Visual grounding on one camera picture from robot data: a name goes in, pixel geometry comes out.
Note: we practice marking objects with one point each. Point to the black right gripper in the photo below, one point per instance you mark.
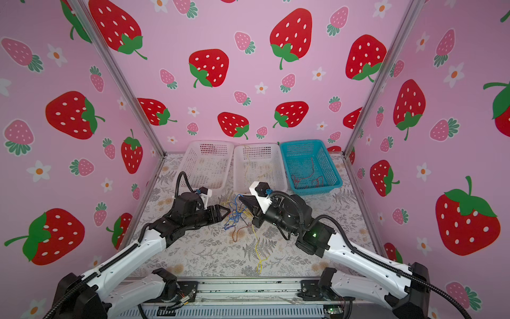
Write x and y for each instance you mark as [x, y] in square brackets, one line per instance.
[254, 203]

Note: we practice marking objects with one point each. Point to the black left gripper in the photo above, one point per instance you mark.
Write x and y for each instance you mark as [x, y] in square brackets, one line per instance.
[218, 217]

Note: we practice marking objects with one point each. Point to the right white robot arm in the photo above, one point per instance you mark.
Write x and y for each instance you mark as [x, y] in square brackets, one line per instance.
[405, 288]

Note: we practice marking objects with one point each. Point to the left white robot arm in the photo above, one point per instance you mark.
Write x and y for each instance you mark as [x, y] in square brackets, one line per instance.
[97, 294]

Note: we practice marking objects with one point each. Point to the middle white plastic basket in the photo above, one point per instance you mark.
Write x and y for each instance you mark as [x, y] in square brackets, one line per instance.
[258, 162]

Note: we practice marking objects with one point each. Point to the white plastic basket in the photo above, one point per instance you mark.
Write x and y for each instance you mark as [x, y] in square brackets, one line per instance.
[206, 164]
[258, 162]

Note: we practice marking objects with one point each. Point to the left white plastic basket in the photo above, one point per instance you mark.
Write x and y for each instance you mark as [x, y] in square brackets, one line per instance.
[206, 164]

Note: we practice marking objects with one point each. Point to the teal plastic basket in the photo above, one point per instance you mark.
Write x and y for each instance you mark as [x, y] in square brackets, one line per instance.
[309, 167]

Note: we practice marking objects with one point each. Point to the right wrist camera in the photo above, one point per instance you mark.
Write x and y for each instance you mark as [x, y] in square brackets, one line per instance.
[260, 191]

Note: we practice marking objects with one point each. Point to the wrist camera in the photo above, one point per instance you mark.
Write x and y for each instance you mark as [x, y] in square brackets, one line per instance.
[260, 191]
[205, 194]

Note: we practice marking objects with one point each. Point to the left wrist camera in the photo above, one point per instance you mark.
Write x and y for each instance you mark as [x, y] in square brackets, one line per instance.
[205, 194]

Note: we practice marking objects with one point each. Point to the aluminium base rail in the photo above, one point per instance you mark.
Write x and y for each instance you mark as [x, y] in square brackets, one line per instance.
[235, 298]

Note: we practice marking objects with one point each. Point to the left aluminium corner post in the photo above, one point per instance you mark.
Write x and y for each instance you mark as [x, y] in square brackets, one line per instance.
[84, 16]

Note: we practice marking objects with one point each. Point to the aluminium corner post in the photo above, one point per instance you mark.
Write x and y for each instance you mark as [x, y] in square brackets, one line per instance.
[84, 16]
[400, 37]

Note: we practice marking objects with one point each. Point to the right aluminium corner post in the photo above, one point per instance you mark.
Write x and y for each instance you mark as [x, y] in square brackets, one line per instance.
[400, 37]

